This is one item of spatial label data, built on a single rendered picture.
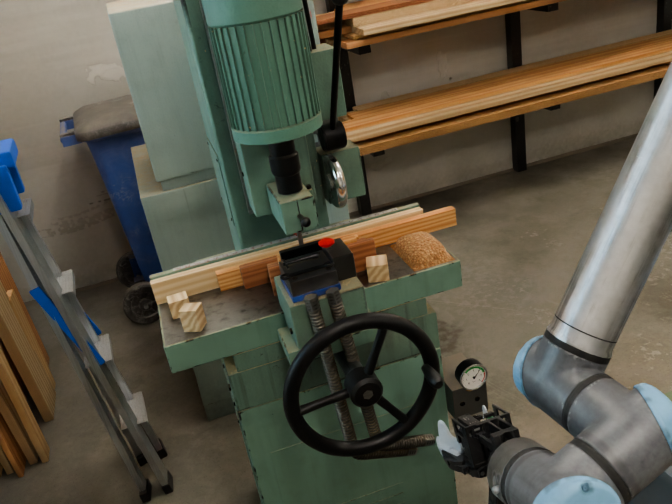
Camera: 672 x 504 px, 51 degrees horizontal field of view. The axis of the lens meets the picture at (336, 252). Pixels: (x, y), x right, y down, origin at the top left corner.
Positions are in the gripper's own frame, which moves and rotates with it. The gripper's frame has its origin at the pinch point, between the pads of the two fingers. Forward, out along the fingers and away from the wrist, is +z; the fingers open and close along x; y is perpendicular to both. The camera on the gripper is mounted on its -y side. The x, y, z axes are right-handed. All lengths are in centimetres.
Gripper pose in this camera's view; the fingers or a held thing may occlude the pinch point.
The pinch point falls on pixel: (460, 437)
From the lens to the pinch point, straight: 118.8
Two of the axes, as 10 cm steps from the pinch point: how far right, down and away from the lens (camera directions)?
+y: -2.5, -9.6, -1.0
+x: -9.4, 2.7, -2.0
